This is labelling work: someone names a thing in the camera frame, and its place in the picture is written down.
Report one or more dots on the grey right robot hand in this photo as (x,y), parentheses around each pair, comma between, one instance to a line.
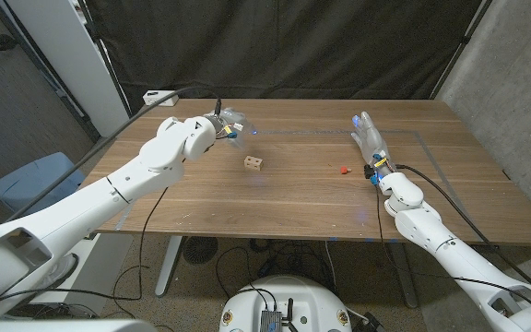
(371,140)

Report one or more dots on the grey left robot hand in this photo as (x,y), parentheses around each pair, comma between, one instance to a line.
(233,129)

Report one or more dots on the wooden block with holes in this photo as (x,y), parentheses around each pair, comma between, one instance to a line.
(253,162)

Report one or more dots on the red screw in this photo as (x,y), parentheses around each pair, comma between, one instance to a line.
(344,170)

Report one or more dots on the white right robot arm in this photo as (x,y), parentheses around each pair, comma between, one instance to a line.
(436,235)

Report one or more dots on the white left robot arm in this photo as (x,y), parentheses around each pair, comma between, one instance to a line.
(109,198)

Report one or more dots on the large wooden panel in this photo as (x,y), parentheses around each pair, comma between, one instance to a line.
(302,132)

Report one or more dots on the white power strip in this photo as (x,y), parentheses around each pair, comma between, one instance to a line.
(164,99)

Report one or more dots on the black backdrop curtain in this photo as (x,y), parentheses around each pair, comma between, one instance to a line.
(284,46)

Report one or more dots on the round black fan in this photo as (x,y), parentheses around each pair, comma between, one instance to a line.
(199,250)

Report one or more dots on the black backdrop stand pole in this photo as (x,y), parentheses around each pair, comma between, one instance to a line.
(461,46)
(104,55)

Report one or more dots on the grey table leg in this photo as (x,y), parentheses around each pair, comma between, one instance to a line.
(404,276)

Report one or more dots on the white table leg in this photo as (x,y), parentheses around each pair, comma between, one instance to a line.
(168,267)

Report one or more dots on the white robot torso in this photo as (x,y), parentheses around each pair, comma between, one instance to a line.
(288,290)

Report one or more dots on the grey electronics box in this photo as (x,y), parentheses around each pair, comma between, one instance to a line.
(270,321)

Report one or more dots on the blue plastic bin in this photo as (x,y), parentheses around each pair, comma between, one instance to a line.
(30,184)

